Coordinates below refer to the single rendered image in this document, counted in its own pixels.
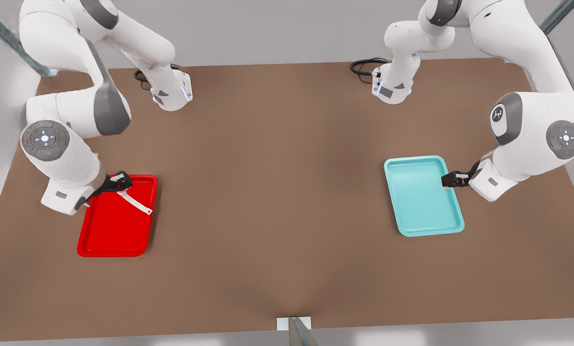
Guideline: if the white drainage pipe clamp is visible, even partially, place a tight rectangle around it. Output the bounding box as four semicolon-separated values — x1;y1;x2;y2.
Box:
117;190;153;215

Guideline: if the teal rectangular tray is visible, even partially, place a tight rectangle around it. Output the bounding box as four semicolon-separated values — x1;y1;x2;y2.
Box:
384;155;465;237

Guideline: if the red rectangular tray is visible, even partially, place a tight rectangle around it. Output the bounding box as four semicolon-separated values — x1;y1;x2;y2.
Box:
77;174;159;258

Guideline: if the black cable loop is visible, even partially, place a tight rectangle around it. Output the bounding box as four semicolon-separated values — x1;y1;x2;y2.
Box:
134;63;182;90
350;58;389;85

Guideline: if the silver frame post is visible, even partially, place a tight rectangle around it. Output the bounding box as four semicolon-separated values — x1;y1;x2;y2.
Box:
277;316;319;346
539;0;574;35
0;5;60;78

